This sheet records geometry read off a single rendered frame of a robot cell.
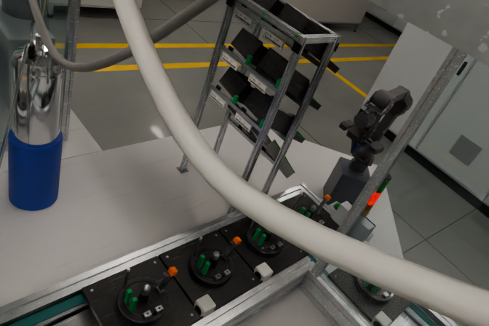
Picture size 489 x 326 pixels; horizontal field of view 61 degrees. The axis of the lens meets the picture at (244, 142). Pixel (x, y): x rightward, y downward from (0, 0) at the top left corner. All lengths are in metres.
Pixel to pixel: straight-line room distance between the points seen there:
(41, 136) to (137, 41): 1.23
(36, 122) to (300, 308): 1.04
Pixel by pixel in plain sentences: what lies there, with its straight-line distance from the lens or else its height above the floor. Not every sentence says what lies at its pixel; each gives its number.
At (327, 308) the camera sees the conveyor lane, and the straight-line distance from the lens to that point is 1.57.
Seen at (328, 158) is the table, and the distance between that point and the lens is 2.33.
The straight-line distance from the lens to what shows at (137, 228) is 1.58.
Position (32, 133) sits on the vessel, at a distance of 1.40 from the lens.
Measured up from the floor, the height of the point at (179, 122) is 1.95.
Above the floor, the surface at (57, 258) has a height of 0.86.
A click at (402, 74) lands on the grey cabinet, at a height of 0.70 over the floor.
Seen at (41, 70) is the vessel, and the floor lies 1.40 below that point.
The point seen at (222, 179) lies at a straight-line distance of 0.15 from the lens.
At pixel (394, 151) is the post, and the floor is 1.51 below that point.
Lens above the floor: 2.04
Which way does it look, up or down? 33 degrees down
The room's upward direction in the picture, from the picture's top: 21 degrees clockwise
